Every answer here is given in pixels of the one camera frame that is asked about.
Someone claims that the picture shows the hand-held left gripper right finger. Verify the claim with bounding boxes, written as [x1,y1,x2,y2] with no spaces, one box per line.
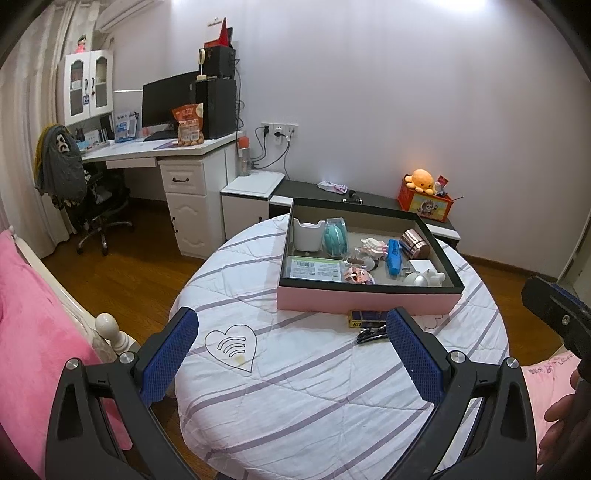
[387,307,539,480]

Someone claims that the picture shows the grey jacket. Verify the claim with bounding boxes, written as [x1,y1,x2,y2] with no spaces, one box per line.
[34,124,88,208]

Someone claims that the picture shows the clear labelled plastic packet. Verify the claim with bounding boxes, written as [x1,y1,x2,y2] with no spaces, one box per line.
[283,256,345,282]

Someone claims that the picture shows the red gift bag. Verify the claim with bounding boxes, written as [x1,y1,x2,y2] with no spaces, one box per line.
[204,17,234,49]

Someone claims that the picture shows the black speaker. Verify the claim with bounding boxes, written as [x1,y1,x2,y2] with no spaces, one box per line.
[203,46,237,79]

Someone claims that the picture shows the orange printed crate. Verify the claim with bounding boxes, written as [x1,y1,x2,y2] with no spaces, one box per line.
[398,180,455,223]

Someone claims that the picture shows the clear glass bottle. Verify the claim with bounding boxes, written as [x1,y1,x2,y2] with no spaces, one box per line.
[353,247,377,271]

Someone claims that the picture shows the pink printed garment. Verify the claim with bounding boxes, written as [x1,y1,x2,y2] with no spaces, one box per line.
[526,353,587,467]

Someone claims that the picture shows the black office chair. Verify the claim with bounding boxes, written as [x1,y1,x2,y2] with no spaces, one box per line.
[65,166,134,257]

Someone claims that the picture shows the orange snack bag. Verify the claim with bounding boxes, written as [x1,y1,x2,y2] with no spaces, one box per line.
[172,103,205,147]

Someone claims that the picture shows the white bed frame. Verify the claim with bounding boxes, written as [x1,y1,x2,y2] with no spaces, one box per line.
[7,226,139,365]

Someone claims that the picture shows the black computer tower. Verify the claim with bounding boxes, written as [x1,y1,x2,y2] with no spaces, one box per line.
[195,79,237,139]

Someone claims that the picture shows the white wall power strip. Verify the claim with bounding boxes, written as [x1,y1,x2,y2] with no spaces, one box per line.
[261,122,298,139]

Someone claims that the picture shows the black hair clip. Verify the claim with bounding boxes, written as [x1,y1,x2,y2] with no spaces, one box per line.
[355,324,389,344]

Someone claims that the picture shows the white eared holder cup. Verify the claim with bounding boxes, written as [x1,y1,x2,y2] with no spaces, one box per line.
[293,218,326,252]

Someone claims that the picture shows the clear bottle with red cap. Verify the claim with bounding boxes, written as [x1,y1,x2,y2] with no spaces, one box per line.
[237,136,252,177]

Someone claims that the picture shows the small dark yellow box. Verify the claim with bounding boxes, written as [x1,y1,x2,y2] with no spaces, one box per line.
[347,309,391,328]

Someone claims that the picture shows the orange octopus plush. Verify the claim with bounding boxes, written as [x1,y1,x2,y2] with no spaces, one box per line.
[404,169,437,193]

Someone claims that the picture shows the rose gold metal can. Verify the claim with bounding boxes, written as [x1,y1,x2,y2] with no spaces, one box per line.
[399,229,432,261]

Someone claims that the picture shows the person's right hand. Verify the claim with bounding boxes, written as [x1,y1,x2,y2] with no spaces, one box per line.
[538,369,583,468]

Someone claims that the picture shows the round table with quilt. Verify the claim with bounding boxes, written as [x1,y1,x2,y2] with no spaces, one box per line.
[168,213,511,480]

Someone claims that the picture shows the white desk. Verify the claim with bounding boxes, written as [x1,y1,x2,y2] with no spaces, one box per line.
[81,131,245,259]

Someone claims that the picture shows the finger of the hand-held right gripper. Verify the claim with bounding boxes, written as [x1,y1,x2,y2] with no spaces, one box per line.
[522,276,591,358]

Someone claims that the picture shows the white glass-door cabinet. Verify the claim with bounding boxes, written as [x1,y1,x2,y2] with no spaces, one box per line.
[56,50,115,126]

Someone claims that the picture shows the blue boxes on stand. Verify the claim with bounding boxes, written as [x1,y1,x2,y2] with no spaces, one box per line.
[113,110,139,141]

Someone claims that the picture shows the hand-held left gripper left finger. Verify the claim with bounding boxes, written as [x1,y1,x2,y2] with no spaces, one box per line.
[45,307,200,480]

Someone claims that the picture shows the white air conditioner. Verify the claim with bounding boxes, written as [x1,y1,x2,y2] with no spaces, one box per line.
[95,0,158,32]

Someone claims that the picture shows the black computer monitor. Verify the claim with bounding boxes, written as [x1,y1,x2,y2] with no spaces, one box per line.
[141,71,200,134]

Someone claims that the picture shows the black and white tv stand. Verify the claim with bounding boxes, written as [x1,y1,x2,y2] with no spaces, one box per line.
[221,170,462,250]

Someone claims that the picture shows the cream curtain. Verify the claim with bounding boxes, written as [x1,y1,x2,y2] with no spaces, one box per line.
[0,0,112,259]

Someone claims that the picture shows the teal round tin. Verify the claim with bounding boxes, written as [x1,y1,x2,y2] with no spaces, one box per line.
[322,218,349,257]

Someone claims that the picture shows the pink storage box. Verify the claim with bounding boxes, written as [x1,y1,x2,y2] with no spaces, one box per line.
[276,198,465,317]

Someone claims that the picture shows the blue plastic case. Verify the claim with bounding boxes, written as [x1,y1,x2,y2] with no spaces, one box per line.
[387,239,402,279]

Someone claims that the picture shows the pink patterned small item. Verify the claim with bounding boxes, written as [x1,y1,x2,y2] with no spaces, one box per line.
[342,265,375,285]

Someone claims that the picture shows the pink bed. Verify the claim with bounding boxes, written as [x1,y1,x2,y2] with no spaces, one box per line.
[0,229,134,462]

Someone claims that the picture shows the black power cable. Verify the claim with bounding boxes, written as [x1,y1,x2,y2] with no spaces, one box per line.
[252,124,293,181]

